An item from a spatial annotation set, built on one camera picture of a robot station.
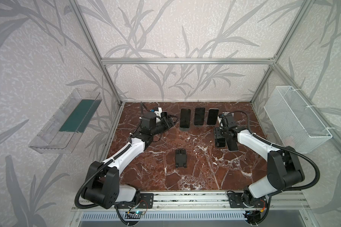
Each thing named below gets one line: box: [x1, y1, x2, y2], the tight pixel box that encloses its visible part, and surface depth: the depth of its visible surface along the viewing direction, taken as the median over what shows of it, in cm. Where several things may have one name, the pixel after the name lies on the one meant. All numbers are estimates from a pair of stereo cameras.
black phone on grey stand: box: [179, 108, 191, 129], surface depth 98 cm
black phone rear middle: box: [194, 107, 206, 126], surface depth 101 cm
